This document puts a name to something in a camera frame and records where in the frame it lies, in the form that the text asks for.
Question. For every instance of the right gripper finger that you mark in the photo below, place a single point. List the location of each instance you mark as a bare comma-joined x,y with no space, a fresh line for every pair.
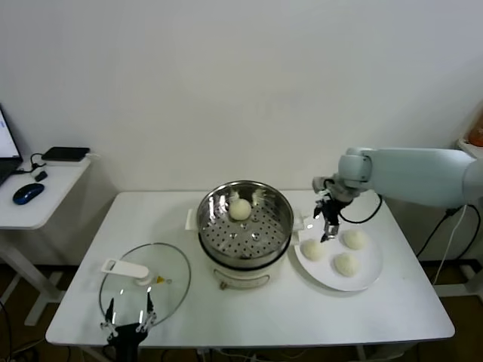
331,231
319,212

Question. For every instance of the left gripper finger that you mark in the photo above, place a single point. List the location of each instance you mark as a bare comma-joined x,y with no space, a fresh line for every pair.
108,320
148,315

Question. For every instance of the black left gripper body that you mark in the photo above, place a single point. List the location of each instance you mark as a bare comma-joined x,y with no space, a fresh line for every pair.
127,333

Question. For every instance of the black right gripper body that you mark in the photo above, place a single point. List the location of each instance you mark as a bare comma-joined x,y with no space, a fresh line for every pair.
330,211

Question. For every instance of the white steamed baozi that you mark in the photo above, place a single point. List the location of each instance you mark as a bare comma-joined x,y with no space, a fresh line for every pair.
313,250
346,265
354,240
240,210

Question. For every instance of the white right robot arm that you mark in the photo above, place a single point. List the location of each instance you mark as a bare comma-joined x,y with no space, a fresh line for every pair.
415,173

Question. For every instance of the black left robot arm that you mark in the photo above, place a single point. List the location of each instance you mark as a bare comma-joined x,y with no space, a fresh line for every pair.
125,354

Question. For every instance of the perforated steel steamer basket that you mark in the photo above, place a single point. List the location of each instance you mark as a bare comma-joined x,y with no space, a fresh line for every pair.
245,245

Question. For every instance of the white round plate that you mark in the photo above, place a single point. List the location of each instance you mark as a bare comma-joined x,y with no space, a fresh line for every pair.
362,271

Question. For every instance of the white electric cooker pot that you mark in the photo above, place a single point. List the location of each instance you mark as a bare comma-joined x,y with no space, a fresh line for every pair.
241,279

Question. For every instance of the white side desk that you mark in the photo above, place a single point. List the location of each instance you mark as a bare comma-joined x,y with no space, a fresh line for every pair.
56,196

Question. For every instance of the blue computer mouse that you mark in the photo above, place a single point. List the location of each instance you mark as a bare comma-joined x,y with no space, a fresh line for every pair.
28,194

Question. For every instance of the small black dongle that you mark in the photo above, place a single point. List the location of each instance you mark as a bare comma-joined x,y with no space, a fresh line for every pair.
40,176

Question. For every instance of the orange bag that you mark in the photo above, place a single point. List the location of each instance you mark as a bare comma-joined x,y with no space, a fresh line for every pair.
476,130

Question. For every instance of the flat black box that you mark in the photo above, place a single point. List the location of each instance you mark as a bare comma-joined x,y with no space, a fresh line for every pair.
66,154

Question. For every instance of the black laptop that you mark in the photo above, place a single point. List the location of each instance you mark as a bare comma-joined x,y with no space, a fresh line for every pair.
5,143

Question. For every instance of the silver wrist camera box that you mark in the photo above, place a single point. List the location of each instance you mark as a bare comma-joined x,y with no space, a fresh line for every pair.
321,183

